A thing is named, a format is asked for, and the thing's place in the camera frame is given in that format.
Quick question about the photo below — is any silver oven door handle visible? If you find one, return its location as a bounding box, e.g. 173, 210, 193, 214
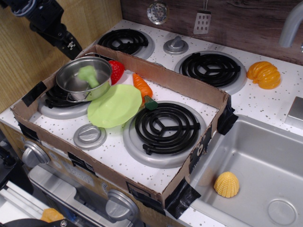
29, 166, 137, 227

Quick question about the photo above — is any yellow toy corn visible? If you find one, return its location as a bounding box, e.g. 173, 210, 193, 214
214, 172, 240, 198

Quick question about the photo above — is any back silver stove knob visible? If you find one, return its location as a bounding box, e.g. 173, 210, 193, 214
163, 36, 189, 55

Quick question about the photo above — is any front silver stove knob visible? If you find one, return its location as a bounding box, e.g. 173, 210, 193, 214
73, 123, 107, 150

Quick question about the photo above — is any orange toy carrot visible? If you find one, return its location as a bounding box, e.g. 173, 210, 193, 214
133, 73, 158, 110

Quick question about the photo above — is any left silver oven knob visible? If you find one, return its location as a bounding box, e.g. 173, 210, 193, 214
22, 141, 51, 168

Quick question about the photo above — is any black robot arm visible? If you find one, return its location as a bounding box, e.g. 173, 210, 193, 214
0, 0, 82, 60

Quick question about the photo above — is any silver sink basin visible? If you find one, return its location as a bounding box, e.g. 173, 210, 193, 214
190, 115, 303, 227

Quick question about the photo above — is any light green toy broccoli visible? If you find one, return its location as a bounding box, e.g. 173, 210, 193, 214
77, 65, 100, 88

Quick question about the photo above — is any silver faucet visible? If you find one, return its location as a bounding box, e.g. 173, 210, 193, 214
278, 2, 303, 48

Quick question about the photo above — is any orange toy pumpkin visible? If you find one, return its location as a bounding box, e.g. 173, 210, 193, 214
247, 61, 281, 89

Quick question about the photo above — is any red toy strawberry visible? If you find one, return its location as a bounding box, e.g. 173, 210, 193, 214
109, 60, 125, 85

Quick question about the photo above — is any orange toy below stove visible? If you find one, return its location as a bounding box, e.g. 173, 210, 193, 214
40, 208, 64, 223

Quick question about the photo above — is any light green plastic plate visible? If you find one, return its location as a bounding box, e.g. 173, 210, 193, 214
87, 84, 142, 128

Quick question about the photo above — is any silver stove knob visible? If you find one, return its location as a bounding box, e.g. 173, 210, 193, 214
163, 36, 189, 55
73, 123, 107, 150

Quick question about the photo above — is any stainless steel pot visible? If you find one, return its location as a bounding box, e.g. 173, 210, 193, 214
56, 56, 112, 102

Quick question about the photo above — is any brown cardboard fence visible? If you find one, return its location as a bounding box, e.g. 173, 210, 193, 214
11, 45, 237, 218

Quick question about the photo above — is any front right black burner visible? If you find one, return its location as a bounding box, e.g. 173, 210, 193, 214
123, 101, 206, 169

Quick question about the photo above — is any back right black burner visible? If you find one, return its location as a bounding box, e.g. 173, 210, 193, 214
174, 51, 247, 95

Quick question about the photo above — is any silver oven knob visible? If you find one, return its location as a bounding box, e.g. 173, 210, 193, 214
22, 141, 51, 168
106, 189, 139, 222

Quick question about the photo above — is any hanging silver spatula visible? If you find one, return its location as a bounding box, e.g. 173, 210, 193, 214
193, 0, 212, 35

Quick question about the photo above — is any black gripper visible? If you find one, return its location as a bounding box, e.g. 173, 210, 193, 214
25, 0, 82, 60

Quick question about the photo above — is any right silver oven knob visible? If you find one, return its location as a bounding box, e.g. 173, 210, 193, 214
106, 189, 139, 222

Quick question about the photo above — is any hanging silver strainer spoon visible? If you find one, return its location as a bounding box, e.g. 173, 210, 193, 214
147, 0, 169, 25

